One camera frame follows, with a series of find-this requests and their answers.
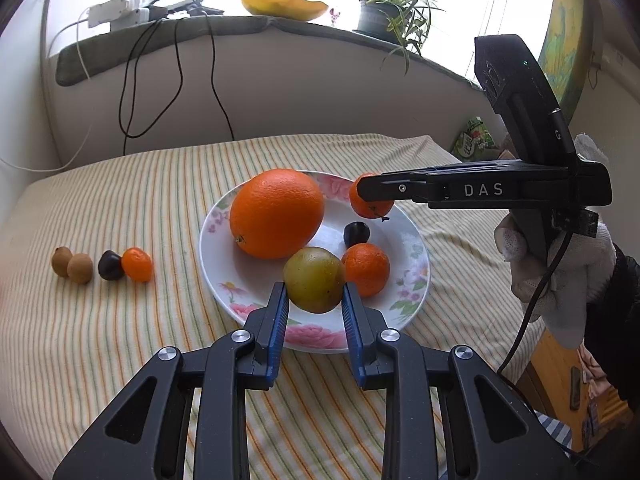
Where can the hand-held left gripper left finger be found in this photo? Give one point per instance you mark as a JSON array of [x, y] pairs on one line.
[[277, 330]]

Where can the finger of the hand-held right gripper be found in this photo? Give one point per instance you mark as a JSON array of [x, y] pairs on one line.
[[450, 190]]

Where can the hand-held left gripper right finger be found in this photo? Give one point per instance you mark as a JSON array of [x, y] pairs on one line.
[[352, 330]]

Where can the tangerine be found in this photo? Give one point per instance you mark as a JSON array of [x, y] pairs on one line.
[[370, 207], [367, 270]]

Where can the green plum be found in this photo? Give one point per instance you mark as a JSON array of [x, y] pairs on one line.
[[314, 280]]

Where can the floral white plate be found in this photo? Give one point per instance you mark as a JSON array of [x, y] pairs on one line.
[[400, 240]]

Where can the dark purple plum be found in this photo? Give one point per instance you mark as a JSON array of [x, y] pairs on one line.
[[110, 266], [356, 235]]

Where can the orange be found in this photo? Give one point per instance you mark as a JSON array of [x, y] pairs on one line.
[[275, 212]]

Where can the orange kumquat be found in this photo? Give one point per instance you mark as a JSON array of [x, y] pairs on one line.
[[137, 265]]

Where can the brown longan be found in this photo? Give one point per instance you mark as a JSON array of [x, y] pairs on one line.
[[61, 261], [80, 268]]

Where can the person's right forearm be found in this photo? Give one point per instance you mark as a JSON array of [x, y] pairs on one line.
[[620, 310]]

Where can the person's right hand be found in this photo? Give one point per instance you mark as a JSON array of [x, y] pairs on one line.
[[575, 285]]

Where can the green printed bag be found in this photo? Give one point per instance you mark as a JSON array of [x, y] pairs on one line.
[[470, 140]]

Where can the potted spider plant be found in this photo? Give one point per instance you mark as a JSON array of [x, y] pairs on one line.
[[375, 20]]

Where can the striped table cloth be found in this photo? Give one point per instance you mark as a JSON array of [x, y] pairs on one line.
[[150, 200]]

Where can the blue striped cloth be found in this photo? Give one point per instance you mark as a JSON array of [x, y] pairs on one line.
[[555, 432]]

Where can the yellow bowl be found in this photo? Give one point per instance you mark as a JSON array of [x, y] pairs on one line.
[[285, 7]]

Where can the grey window sill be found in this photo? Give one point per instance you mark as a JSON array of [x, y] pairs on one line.
[[250, 25]]

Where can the white power strip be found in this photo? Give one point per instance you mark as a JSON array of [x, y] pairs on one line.
[[134, 19]]

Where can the white power adapter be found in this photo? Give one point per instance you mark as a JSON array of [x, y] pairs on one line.
[[112, 9]]

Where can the wall map poster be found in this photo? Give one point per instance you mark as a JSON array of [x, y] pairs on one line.
[[565, 50]]

